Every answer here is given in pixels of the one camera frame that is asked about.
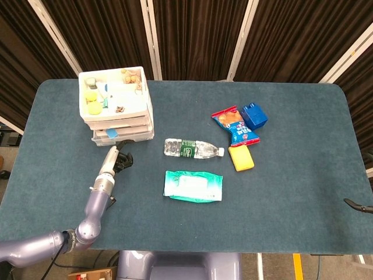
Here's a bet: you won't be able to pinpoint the brown cardboard box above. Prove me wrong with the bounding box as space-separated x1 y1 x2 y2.
68 266 118 280

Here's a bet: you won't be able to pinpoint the blue red snack bag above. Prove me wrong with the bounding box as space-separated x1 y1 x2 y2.
211 104 261 148

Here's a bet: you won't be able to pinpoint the purple robot torso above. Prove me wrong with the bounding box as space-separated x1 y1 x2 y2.
116 250 243 280

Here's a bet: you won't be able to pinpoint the green white wet wipes pack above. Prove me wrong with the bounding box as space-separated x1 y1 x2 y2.
163 170 224 202

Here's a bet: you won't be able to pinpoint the white partition post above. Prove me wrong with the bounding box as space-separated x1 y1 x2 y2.
318 29 373 85
226 0 259 82
139 0 163 81
0 115 24 136
27 0 83 77

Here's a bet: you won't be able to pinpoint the white compartment trays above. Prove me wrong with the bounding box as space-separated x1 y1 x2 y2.
78 66 156 146

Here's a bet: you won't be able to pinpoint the yellow sponge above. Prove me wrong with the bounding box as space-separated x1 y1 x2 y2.
227 145 255 172

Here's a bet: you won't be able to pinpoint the blue plastic building block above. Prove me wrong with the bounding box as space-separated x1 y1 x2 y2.
240 102 269 131

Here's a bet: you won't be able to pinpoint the clear water bottle green label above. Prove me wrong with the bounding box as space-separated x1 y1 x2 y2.
164 138 225 160

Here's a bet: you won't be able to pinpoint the yellow round sponge puff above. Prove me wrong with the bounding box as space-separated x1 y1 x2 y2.
87 102 103 116

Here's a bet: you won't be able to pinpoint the dark brown curtain panel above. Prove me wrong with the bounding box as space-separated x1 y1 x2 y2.
234 0 373 83
335 55 373 158
40 0 154 79
0 0 79 132
153 0 249 81

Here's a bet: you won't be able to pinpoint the black cable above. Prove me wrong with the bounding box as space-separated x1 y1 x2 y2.
40 241 120 280

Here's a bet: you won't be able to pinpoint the blue felt table cover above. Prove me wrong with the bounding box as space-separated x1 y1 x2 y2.
0 79 373 251

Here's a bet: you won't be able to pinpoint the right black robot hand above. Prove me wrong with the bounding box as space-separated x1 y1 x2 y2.
343 198 373 214

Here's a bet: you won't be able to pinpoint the brown plush toy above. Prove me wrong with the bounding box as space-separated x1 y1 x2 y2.
121 68 141 85

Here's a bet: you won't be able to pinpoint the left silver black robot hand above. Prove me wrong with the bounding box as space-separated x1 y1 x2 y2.
97 139 134 180

